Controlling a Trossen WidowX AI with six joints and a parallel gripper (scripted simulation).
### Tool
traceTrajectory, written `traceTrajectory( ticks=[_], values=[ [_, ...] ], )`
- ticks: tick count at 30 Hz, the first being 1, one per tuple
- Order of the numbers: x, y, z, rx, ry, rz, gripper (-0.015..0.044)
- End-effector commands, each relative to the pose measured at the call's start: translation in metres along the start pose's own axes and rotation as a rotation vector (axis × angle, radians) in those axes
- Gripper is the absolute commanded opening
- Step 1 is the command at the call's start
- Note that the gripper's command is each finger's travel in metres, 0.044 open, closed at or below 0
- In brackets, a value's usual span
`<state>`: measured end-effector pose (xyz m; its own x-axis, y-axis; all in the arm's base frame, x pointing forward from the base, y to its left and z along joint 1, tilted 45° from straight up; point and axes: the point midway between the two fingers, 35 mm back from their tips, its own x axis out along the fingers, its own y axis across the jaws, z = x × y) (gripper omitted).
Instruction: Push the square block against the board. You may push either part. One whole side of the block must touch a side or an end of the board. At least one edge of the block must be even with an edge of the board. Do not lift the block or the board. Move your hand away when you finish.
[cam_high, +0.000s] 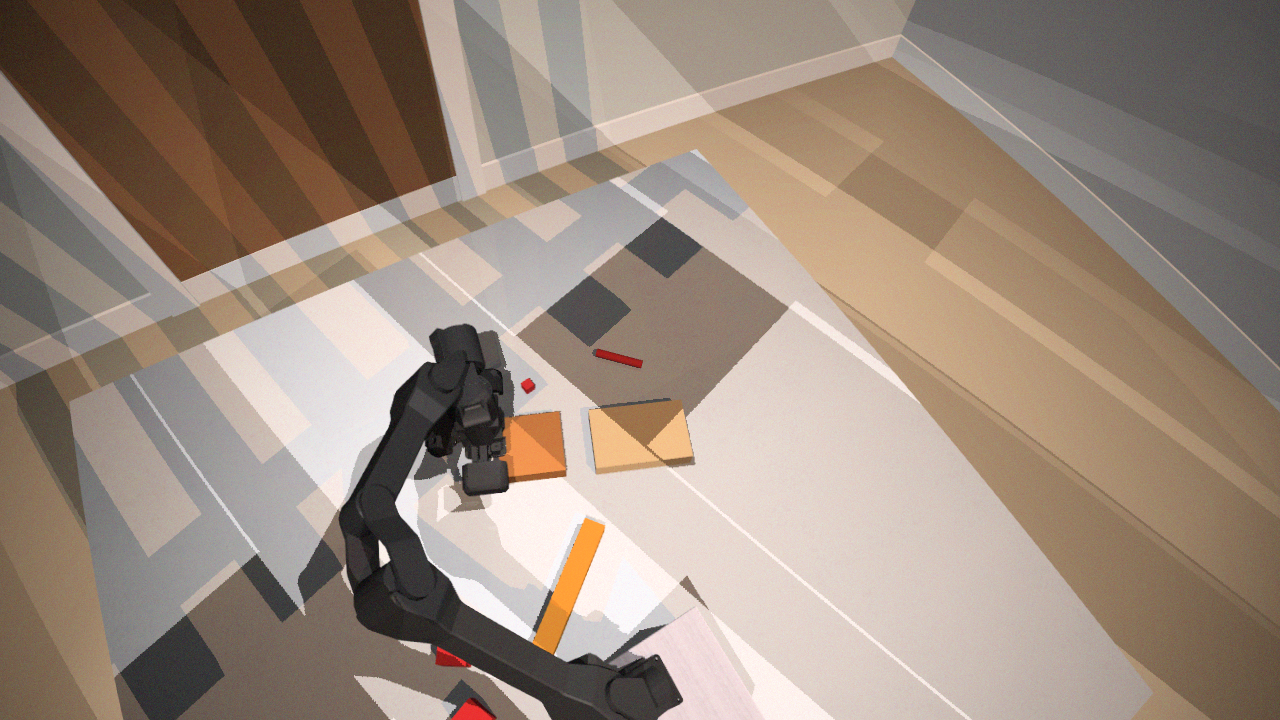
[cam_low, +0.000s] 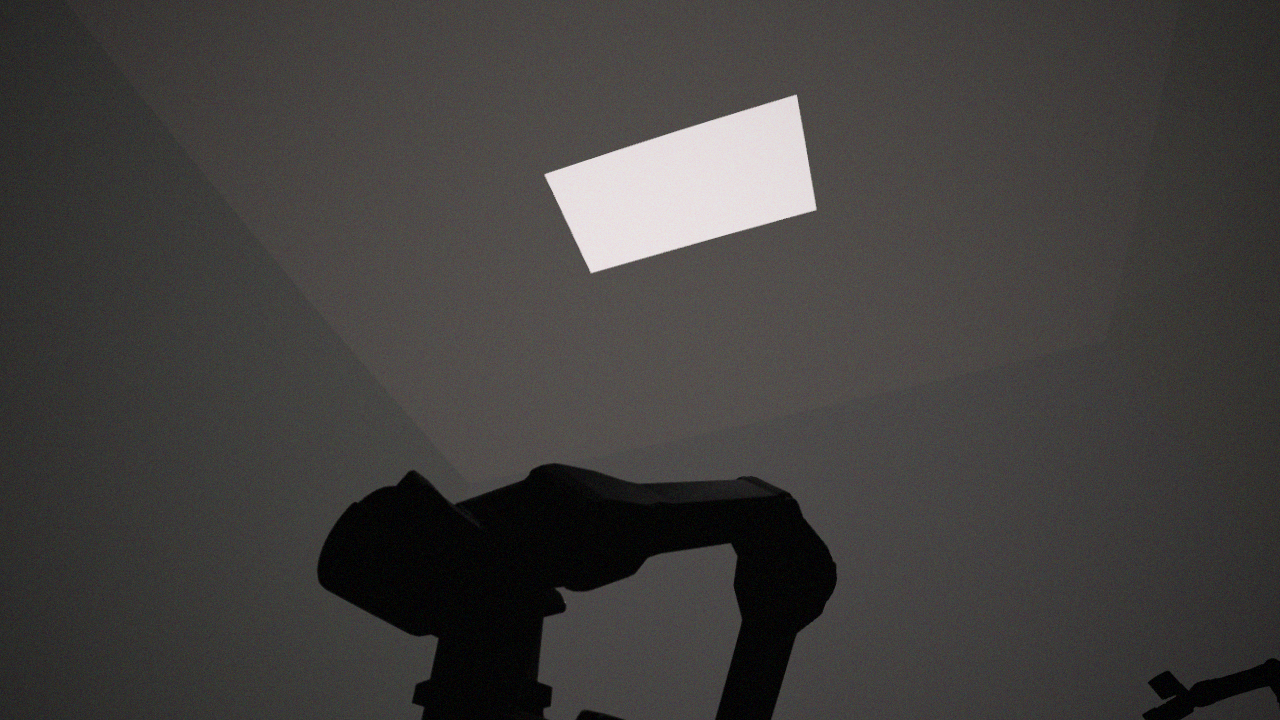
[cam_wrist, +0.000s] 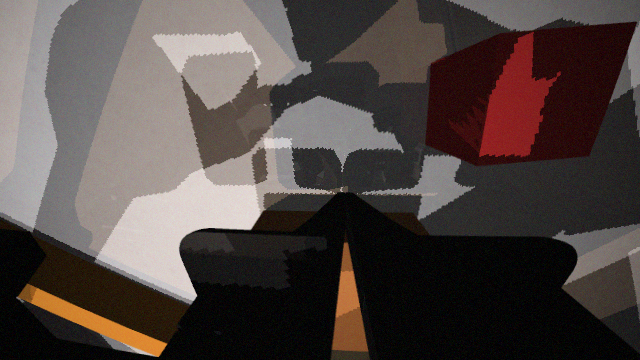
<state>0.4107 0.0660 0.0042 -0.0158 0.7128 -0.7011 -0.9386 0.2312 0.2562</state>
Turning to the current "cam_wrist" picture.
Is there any light orange flat block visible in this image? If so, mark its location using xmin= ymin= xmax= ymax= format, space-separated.
xmin=331 ymin=350 xmax=370 ymax=360

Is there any orange flat bar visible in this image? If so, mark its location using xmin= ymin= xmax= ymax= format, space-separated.
xmin=18 ymin=235 xmax=190 ymax=357

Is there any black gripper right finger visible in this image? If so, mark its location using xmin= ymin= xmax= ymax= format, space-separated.
xmin=345 ymin=192 xmax=578 ymax=360

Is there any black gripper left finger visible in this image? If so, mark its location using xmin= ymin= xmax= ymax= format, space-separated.
xmin=179 ymin=192 xmax=346 ymax=360

